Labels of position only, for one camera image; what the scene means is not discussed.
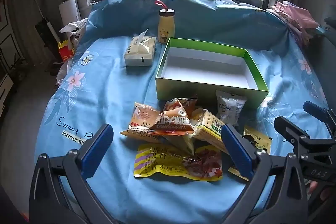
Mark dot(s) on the white tissue pack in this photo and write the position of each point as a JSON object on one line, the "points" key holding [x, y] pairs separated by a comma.
{"points": [[139, 53]]}

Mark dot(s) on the orange snack packet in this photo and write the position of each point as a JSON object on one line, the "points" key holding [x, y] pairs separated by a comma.
{"points": [[139, 116]]}

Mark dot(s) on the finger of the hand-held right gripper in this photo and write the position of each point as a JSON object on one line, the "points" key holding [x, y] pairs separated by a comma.
{"points": [[288, 129], [316, 109]]}

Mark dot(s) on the red-edged snack packet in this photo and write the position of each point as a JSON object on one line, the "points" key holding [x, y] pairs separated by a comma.
{"points": [[170, 123]]}

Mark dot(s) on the pink folded cloth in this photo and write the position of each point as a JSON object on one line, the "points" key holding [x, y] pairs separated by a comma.
{"points": [[296, 16]]}

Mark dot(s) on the yellow-green cracker packet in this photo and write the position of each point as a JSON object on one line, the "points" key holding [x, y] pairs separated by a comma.
{"points": [[207, 129]]}

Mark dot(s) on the upright floor washer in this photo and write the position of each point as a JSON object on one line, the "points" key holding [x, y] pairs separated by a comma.
{"points": [[44, 29]]}

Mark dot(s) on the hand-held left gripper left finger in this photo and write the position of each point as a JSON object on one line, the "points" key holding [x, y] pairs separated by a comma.
{"points": [[96, 151]]}

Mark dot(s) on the small yellow snack packet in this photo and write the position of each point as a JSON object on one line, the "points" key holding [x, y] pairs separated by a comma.
{"points": [[258, 141]]}

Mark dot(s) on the white plastic bag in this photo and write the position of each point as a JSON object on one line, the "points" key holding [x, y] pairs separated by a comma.
{"points": [[73, 27]]}

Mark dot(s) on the white cylinder appliance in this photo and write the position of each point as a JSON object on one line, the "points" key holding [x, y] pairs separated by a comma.
{"points": [[68, 11]]}

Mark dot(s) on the dark grey chair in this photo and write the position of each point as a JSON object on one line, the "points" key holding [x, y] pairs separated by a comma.
{"points": [[328, 56]]}

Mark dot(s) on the white grey snack packet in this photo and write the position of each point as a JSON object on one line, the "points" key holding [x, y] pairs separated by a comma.
{"points": [[229, 108]]}

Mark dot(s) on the yellow chicken feet packet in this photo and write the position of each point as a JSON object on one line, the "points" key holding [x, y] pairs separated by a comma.
{"points": [[162, 163]]}

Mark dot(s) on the green cardboard box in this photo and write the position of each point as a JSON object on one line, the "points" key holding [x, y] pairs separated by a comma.
{"points": [[183, 87]]}

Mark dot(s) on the red yellow carton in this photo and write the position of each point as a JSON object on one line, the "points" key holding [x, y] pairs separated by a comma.
{"points": [[65, 52]]}

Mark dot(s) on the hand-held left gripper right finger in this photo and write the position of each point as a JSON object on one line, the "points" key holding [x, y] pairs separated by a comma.
{"points": [[236, 151]]}

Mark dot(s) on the person's right hand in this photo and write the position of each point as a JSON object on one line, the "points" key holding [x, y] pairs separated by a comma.
{"points": [[319, 191]]}

